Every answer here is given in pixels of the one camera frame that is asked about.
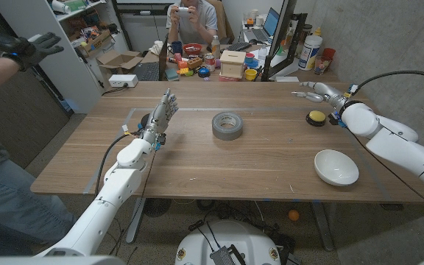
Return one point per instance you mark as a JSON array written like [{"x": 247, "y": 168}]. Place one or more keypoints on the brown toy brick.
[{"x": 194, "y": 63}]

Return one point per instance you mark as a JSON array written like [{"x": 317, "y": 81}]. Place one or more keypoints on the clear glass with items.
[{"x": 321, "y": 66}]

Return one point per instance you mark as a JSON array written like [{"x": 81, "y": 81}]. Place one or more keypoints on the brown chair back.
[{"x": 223, "y": 22}]

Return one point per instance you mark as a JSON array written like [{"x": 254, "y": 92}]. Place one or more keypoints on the wooden box with slot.
[{"x": 232, "y": 64}]

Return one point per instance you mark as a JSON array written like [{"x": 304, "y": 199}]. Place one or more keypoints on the black floor fan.
[{"x": 157, "y": 207}]

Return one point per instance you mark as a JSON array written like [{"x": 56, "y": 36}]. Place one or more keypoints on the person's right gloved hand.
[{"x": 24, "y": 49}]

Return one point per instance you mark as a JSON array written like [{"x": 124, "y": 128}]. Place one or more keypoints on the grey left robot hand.
[{"x": 159, "y": 118}]

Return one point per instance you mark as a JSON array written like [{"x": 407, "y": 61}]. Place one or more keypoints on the clear plastic bottle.
[{"x": 215, "y": 47}]

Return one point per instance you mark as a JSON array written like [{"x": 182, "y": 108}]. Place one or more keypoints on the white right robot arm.
[{"x": 396, "y": 143}]

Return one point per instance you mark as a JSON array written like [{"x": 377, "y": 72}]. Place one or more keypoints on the white cloth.
[{"x": 157, "y": 48}]

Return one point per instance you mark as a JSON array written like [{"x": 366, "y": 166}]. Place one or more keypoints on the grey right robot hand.
[{"x": 328, "y": 94}]

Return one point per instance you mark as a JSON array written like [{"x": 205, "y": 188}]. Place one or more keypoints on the black keyboard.
[{"x": 238, "y": 46}]

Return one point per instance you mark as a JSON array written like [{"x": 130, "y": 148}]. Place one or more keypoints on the dark blue mug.
[{"x": 177, "y": 48}]

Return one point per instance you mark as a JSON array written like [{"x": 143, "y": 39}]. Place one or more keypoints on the seated person in grey shirt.
[{"x": 197, "y": 25}]

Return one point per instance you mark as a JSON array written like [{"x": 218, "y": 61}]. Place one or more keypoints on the yellow button with black base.
[{"x": 317, "y": 116}]

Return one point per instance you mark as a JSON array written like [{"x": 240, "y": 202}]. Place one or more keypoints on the grey duct tape roll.
[{"x": 219, "y": 133}]

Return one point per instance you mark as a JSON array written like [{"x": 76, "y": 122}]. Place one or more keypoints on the black laptop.
[{"x": 147, "y": 71}]

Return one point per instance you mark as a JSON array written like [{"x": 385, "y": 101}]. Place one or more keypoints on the red cup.
[{"x": 329, "y": 53}]

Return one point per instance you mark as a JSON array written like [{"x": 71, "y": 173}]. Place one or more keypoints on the white bowl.
[{"x": 335, "y": 167}]

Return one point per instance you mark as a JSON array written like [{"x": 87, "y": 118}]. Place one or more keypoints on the orange ball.
[{"x": 293, "y": 215}]

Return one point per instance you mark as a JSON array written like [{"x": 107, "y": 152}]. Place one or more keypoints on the white paper sheet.
[{"x": 287, "y": 79}]

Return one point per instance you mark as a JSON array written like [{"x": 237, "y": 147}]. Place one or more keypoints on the food can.
[{"x": 210, "y": 62}]

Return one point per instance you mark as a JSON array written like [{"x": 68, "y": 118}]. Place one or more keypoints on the white power strip box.
[{"x": 123, "y": 81}]

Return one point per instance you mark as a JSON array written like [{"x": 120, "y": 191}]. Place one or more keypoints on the yellow cup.
[{"x": 250, "y": 74}]

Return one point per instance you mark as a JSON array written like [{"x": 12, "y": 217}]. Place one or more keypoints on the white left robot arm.
[{"x": 118, "y": 184}]

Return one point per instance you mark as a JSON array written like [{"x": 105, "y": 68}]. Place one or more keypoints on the white canister with label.
[{"x": 309, "y": 53}]

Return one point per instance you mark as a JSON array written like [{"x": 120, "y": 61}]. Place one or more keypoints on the cardboard box with toys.
[{"x": 98, "y": 43}]

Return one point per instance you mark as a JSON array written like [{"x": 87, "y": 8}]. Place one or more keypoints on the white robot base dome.
[{"x": 230, "y": 235}]

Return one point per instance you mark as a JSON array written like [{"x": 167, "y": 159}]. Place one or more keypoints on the standing person in jeans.
[{"x": 2, "y": 195}]

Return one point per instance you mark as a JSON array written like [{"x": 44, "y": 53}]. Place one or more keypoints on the white shelf unit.
[{"x": 57, "y": 73}]

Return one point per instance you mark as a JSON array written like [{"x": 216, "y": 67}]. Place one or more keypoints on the grey table leg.
[
  {"x": 323, "y": 228},
  {"x": 135, "y": 221}
]

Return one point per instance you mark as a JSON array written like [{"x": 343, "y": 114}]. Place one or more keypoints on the black ribbed module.
[{"x": 223, "y": 257}]

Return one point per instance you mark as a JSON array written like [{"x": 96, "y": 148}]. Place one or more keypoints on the red bowl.
[{"x": 192, "y": 49}]

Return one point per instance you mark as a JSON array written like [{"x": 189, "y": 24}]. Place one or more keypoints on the white phone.
[{"x": 183, "y": 10}]

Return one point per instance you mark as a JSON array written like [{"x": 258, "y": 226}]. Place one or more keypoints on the silver laptop with blue screen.
[{"x": 267, "y": 27}]

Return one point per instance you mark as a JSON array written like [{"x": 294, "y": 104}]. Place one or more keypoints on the black monitor on stand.
[{"x": 282, "y": 37}]

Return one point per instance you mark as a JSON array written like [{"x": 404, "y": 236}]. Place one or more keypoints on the open cardboard box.
[{"x": 118, "y": 60}]

